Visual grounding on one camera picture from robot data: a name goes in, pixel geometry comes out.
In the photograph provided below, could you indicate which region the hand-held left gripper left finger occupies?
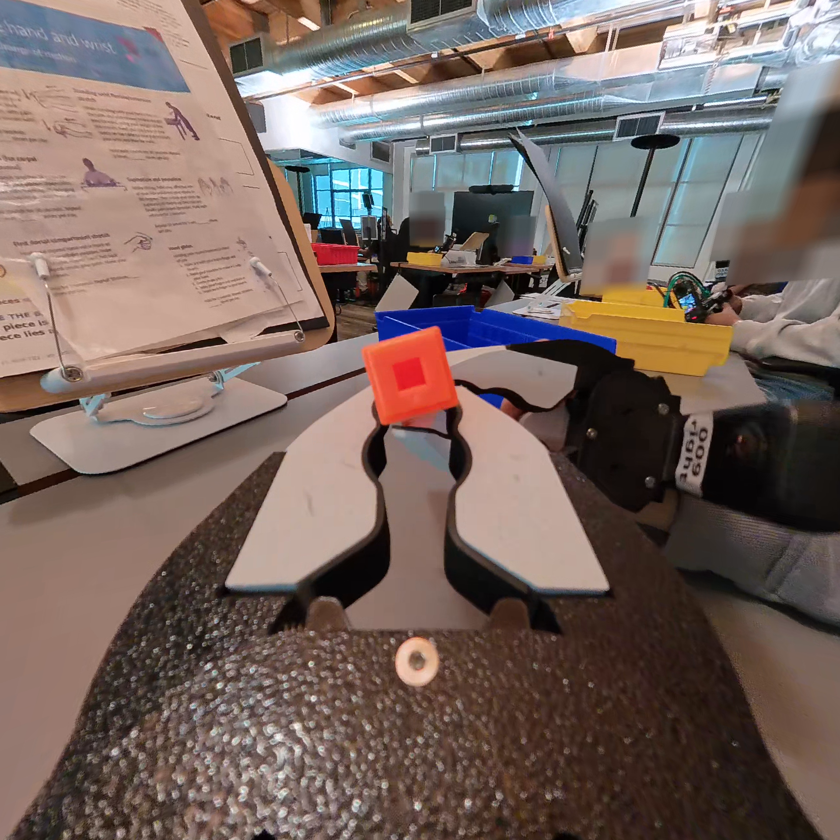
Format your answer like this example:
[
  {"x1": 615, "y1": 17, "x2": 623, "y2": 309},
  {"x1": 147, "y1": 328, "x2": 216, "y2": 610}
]
[{"x1": 224, "y1": 384, "x2": 393, "y2": 597}]

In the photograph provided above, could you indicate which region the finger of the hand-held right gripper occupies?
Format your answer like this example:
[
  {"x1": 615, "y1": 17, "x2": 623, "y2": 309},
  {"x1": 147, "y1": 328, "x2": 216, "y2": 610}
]
[
  {"x1": 449, "y1": 344, "x2": 581, "y2": 414},
  {"x1": 392, "y1": 421, "x2": 455, "y2": 468}
]

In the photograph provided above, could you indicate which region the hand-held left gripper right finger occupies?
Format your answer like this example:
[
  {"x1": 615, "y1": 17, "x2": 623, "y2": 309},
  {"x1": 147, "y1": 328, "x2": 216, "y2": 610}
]
[{"x1": 444, "y1": 386, "x2": 613, "y2": 598}]

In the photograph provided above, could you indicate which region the orange plastic piece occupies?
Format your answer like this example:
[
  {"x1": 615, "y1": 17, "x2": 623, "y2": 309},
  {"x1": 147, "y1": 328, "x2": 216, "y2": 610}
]
[{"x1": 362, "y1": 326, "x2": 460, "y2": 426}]

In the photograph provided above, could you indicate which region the blue plastic bin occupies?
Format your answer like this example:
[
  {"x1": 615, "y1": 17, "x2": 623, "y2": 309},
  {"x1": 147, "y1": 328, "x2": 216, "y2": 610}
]
[{"x1": 375, "y1": 305, "x2": 618, "y2": 409}]

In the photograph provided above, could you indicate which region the person's right forearm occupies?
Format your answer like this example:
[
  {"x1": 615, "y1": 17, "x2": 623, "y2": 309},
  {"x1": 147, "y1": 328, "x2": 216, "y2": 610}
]
[{"x1": 666, "y1": 489, "x2": 840, "y2": 624}]

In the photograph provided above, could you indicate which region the grey desk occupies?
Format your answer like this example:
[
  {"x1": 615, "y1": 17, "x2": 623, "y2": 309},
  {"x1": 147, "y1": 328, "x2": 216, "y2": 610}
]
[{"x1": 0, "y1": 328, "x2": 840, "y2": 840}]

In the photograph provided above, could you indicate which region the yellow plastic bin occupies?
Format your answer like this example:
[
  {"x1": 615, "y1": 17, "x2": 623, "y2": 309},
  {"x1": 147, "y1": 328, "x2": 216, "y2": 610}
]
[{"x1": 561, "y1": 298, "x2": 735, "y2": 377}]

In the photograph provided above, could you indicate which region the distant work table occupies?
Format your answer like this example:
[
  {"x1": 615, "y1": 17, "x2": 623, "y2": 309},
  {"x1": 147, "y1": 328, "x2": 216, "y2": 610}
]
[{"x1": 390, "y1": 259, "x2": 553, "y2": 278}]

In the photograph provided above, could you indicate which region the black hand-held device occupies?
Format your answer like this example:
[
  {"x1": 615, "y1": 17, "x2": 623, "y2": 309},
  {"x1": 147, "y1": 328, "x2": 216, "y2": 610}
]
[{"x1": 666, "y1": 272, "x2": 734, "y2": 324}]

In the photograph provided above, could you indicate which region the black computer monitor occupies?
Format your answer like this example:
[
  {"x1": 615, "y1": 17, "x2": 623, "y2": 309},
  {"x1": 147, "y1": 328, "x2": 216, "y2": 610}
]
[{"x1": 451, "y1": 190, "x2": 536, "y2": 249}]

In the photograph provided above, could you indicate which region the black floor lamp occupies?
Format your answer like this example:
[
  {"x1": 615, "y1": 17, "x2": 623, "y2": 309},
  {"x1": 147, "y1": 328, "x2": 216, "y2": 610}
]
[{"x1": 631, "y1": 134, "x2": 681, "y2": 217}]

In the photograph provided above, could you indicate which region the silver air duct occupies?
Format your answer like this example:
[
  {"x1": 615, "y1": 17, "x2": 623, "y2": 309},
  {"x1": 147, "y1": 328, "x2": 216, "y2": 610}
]
[
  {"x1": 233, "y1": 0, "x2": 840, "y2": 83},
  {"x1": 314, "y1": 51, "x2": 788, "y2": 132}
]

